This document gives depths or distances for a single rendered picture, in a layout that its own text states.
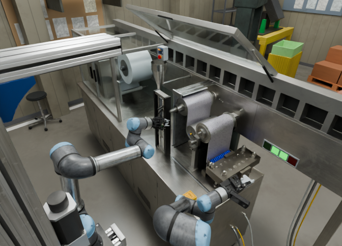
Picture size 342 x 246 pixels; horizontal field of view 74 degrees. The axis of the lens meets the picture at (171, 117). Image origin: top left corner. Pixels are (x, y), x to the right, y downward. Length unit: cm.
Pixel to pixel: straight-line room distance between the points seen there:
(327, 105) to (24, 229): 136
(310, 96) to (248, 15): 243
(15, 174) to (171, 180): 127
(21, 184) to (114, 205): 220
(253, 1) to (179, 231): 323
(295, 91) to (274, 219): 169
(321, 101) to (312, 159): 36
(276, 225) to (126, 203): 160
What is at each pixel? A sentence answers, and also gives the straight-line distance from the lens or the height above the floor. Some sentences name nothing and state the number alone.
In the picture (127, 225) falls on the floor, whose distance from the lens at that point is 260.
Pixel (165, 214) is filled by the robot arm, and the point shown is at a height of 140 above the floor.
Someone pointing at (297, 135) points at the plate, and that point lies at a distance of 155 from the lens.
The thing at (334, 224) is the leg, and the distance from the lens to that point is 198.
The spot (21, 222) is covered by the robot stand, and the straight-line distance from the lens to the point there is 68.
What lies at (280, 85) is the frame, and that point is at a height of 162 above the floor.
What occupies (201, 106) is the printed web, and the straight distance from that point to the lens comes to 172.
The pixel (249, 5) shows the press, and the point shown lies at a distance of 367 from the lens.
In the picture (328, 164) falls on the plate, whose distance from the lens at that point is 154.
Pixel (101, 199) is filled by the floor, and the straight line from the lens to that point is 285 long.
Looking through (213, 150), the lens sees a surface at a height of 111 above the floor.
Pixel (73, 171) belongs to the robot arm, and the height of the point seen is 142.
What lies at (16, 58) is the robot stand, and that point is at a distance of 57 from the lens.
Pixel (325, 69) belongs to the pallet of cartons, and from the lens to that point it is 623.
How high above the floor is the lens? 217
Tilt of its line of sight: 33 degrees down
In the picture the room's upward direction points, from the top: straight up
